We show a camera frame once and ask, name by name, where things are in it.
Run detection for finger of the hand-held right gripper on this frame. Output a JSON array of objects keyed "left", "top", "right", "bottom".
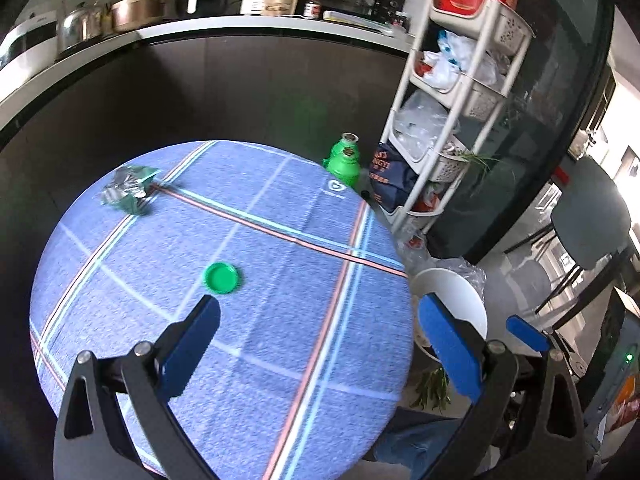
[{"left": 506, "top": 314, "right": 552, "bottom": 356}]

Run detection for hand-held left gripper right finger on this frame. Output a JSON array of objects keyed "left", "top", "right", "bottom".
[{"left": 417, "top": 294, "right": 587, "bottom": 480}]

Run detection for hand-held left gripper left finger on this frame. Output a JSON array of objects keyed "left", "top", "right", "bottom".
[{"left": 52, "top": 294, "right": 221, "bottom": 480}]

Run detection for white trash bin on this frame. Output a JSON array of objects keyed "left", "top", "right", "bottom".
[{"left": 410, "top": 267, "right": 489, "bottom": 362}]

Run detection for green plastic lid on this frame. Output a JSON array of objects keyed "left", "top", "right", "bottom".
[{"left": 202, "top": 261, "right": 245, "bottom": 295}]

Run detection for green vegetable scraps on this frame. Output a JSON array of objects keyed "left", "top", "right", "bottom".
[{"left": 410, "top": 366, "right": 452, "bottom": 412}]

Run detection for clear bin liner bag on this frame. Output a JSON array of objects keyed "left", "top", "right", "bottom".
[{"left": 399, "top": 232, "right": 489, "bottom": 306}]

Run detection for person's leg in jeans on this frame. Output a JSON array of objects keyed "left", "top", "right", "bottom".
[{"left": 374, "top": 406, "right": 467, "bottom": 478}]

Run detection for dark chair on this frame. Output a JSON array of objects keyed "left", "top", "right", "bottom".
[{"left": 504, "top": 155, "right": 634, "bottom": 313}]

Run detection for green silver snack wrapper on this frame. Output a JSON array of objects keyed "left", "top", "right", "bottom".
[{"left": 99, "top": 164, "right": 161, "bottom": 217}]

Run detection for dark blue printed bag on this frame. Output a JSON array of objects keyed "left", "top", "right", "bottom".
[{"left": 369, "top": 140, "right": 421, "bottom": 214}]

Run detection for green plant leaves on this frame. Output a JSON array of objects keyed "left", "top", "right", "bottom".
[{"left": 459, "top": 151, "right": 502, "bottom": 172}]

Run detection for green thermos bottle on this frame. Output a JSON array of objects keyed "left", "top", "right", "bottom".
[{"left": 322, "top": 131, "right": 362, "bottom": 192}]

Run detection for clear crumpled plastic bag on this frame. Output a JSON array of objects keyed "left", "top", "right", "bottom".
[{"left": 395, "top": 91, "right": 462, "bottom": 162}]

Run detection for dark glass door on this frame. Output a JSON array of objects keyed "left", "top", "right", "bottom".
[{"left": 425, "top": 0, "right": 616, "bottom": 261}]

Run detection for white shelf rack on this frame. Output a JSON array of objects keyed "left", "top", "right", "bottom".
[{"left": 379, "top": 0, "right": 537, "bottom": 234}]

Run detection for dark kitchen cabinet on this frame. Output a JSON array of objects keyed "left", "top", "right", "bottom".
[{"left": 0, "top": 35, "right": 416, "bottom": 271}]

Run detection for white plastic bag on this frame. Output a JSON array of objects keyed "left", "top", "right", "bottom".
[{"left": 422, "top": 30, "right": 512, "bottom": 89}]

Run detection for golden pot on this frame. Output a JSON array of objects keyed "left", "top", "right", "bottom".
[{"left": 107, "top": 0, "right": 166, "bottom": 34}]

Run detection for flat white box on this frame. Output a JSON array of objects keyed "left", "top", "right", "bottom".
[{"left": 322, "top": 10, "right": 396, "bottom": 31}]

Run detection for steel kettle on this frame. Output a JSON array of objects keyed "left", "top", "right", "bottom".
[{"left": 56, "top": 0, "right": 106, "bottom": 56}]

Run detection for white multi cooker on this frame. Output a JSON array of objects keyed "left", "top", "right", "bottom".
[{"left": 0, "top": 14, "right": 57, "bottom": 70}]

